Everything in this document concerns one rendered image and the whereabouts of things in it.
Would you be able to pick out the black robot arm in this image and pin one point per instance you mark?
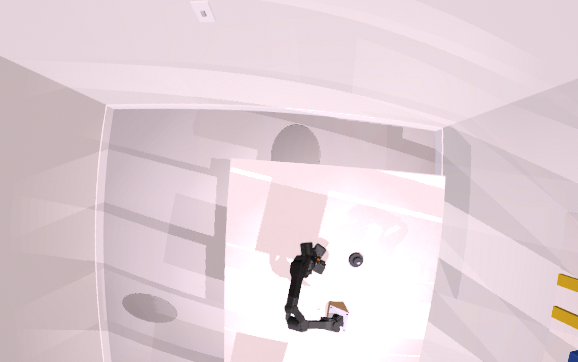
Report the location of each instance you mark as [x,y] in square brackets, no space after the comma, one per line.
[300,267]

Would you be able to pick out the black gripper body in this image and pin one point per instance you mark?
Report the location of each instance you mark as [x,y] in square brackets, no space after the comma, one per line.
[317,250]

